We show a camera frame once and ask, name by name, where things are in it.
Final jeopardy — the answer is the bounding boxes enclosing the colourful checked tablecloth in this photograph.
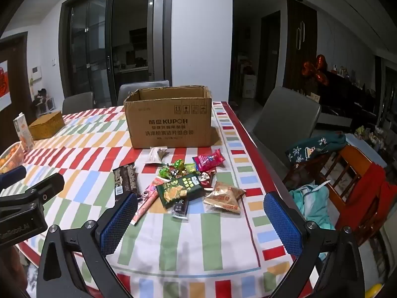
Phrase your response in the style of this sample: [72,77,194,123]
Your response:
[0,101,314,298]

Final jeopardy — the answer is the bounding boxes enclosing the red door decoration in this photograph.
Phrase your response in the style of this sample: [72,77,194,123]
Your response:
[0,60,8,109]

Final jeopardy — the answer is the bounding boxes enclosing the white snack packet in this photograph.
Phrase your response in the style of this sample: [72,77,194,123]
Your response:
[146,147,170,164]

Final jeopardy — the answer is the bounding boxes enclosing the dark red wrapped candy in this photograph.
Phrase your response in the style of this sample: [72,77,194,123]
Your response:
[198,171,216,188]

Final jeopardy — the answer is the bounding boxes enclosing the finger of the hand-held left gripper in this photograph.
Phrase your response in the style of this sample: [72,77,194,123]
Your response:
[23,173,65,207]
[0,165,27,187]

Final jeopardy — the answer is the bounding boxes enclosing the pink snack packet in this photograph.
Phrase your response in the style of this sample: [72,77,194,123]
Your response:
[192,148,225,172]

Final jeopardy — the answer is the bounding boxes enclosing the orange wooden chair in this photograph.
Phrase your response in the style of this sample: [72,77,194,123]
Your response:
[319,144,385,246]

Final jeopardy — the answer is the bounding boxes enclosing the green knitted cloth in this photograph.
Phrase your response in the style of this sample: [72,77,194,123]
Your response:
[285,133,348,163]

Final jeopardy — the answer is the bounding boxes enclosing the dark brown snack packet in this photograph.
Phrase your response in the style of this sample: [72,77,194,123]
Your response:
[112,164,140,194]

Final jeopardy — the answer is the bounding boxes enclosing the light teal garment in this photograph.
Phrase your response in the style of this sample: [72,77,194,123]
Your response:
[290,184,335,230]

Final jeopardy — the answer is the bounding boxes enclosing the dark sliding glass door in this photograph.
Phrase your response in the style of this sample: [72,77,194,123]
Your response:
[60,0,172,106]

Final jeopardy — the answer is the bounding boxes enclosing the dark wooden wardrobe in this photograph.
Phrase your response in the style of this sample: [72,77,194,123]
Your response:
[284,0,318,92]

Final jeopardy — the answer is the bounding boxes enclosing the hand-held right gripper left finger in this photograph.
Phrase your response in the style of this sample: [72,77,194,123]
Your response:
[35,191,138,298]

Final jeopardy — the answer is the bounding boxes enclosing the white orange drink carton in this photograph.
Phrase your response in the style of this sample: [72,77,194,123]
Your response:
[13,112,34,151]

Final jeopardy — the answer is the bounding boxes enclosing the small black snack packet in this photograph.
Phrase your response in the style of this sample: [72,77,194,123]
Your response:
[171,199,190,221]

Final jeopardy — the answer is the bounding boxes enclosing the grey dining chair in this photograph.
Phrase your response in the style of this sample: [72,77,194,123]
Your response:
[254,86,321,174]
[62,91,95,114]
[117,80,170,106]

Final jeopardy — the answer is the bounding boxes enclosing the long pink snack stick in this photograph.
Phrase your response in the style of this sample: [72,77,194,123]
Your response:
[130,177,163,225]

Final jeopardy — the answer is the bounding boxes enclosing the red foil balloons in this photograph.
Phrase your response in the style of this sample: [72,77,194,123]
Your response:
[302,54,329,87]

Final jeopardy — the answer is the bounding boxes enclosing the woven yellow basket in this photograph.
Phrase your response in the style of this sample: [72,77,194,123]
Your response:
[29,111,66,140]

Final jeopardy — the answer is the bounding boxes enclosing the dark sideboard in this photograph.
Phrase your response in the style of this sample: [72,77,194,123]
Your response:
[316,71,379,128]

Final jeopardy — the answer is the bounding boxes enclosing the white wire fruit basket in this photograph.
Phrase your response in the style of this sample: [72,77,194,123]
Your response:
[0,141,25,174]

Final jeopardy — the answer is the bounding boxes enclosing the gold snack packet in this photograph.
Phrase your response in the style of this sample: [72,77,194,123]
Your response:
[203,181,246,215]

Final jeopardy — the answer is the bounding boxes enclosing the silver refrigerator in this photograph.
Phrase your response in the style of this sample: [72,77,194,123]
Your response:
[147,0,165,81]

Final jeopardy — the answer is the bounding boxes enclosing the red cloth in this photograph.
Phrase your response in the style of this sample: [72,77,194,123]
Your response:
[350,163,397,233]

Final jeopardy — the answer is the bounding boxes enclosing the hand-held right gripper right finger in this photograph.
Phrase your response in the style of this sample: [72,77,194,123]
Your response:
[263,191,365,298]

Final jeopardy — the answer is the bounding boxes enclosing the green cracker packet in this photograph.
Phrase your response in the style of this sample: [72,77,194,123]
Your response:
[155,171,205,209]

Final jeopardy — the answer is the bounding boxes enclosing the brown cardboard box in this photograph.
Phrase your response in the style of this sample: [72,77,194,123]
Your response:
[123,85,213,149]

